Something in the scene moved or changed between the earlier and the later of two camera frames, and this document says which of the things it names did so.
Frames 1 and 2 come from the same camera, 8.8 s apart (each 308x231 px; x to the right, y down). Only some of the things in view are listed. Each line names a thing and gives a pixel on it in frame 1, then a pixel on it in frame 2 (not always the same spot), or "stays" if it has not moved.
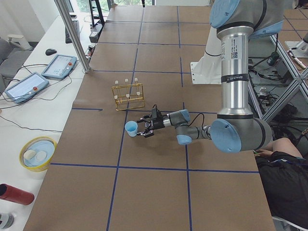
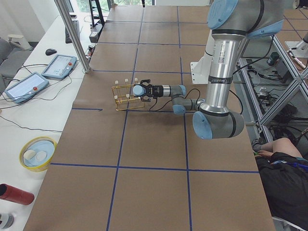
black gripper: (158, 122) to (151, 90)
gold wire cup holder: (128, 96) stays
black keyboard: (76, 25) stays
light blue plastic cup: (131, 127) to (139, 90)
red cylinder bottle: (11, 194) stays
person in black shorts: (284, 174) stays
